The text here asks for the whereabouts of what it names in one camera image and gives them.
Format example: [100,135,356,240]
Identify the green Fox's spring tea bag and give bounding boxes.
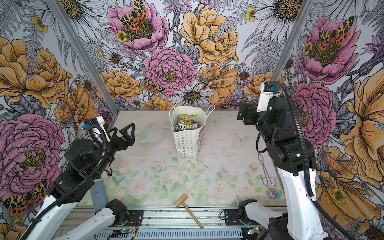
[174,114,197,132]

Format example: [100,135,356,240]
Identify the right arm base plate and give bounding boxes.
[224,209,250,226]

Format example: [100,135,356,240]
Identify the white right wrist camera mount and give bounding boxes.
[257,81,279,112]

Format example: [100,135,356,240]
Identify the black corrugated right cable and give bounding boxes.
[274,83,358,240]

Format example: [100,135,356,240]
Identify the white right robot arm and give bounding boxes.
[237,97,329,240]

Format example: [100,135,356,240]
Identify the small pink blue toy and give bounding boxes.
[269,190,279,200]

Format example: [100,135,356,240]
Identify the wooden mallet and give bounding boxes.
[174,194,204,230]

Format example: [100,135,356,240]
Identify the purple candy bag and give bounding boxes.
[190,122,201,130]

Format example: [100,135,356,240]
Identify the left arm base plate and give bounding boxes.
[119,210,144,227]

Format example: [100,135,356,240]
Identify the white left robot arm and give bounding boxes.
[21,117,136,240]

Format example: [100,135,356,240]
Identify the metal wire tongs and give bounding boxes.
[258,153,277,187]

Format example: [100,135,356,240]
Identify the white flower-print paper bag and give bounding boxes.
[169,105,215,159]

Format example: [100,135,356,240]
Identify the grey blue rectangular sponge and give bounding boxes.
[90,181,108,211]

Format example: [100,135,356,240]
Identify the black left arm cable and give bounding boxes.
[19,123,108,240]

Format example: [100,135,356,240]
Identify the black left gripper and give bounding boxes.
[90,123,136,176]

